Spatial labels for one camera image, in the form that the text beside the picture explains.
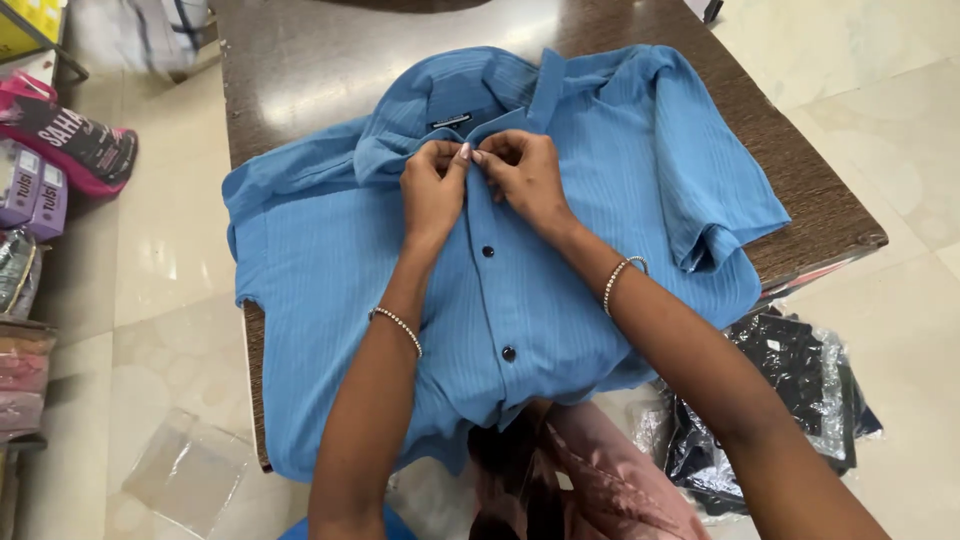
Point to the person's left hand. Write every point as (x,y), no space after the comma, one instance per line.
(429,196)

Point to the person's right hand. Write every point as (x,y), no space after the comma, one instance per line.
(529,183)

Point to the blue ribbed button shirt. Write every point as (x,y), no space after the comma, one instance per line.
(322,262)

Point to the dark wooden table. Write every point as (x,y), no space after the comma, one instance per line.
(315,67)

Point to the person's pink clothing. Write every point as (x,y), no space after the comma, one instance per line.
(600,487)

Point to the white plaid cloth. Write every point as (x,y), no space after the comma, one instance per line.
(161,34)

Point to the black garments in plastic bags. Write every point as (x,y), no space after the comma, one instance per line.
(780,375)

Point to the blue cloth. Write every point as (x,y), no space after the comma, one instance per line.
(397,529)

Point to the pink and black bag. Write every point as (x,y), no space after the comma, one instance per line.
(71,139)

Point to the clear plastic bag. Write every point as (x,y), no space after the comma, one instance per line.
(187,472)

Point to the purple packet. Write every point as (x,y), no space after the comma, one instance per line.
(49,202)
(16,184)

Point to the green patterned packet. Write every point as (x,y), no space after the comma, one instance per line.
(16,271)

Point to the yellow box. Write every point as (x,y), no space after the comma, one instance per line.
(26,26)

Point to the stack of folded pink cloths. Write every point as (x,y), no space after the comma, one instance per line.
(24,375)

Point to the metal rack frame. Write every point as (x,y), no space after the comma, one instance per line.
(52,54)

